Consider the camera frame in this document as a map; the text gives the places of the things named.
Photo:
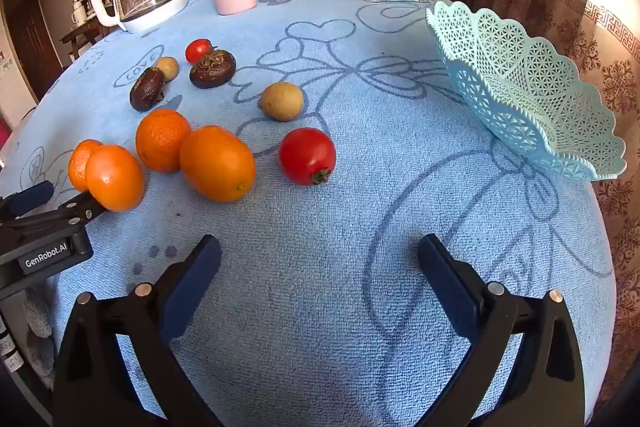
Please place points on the tan longan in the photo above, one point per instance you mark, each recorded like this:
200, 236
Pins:
167, 68
281, 101

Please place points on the blue printed tablecloth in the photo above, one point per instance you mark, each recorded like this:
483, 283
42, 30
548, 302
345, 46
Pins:
325, 257

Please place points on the beige patterned curtain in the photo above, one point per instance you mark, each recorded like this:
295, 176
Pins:
615, 82

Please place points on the dark wooden door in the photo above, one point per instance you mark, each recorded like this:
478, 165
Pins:
30, 37

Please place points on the rough orange mandarin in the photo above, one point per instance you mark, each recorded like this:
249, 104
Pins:
161, 140
78, 163

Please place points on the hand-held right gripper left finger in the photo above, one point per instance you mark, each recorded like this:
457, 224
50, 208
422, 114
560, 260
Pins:
192, 287

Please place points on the grey fuzzy cloth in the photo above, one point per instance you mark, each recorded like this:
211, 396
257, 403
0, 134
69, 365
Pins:
40, 337

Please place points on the small smooth orange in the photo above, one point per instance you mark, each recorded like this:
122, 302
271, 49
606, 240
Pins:
115, 177

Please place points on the small red cherry tomato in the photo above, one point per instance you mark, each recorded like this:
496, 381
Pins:
198, 50

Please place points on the large red cherry tomato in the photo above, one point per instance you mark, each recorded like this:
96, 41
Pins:
307, 156

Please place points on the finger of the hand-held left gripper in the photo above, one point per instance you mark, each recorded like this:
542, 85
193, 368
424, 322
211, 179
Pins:
65, 211
30, 198

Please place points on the wooden side table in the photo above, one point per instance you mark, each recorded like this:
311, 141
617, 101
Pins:
77, 34

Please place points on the large smooth orange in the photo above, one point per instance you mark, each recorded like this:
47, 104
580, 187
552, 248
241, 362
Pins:
217, 163

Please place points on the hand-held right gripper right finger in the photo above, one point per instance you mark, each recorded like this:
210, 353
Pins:
447, 287

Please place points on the light blue lattice basket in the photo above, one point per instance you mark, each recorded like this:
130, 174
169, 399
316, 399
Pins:
525, 82

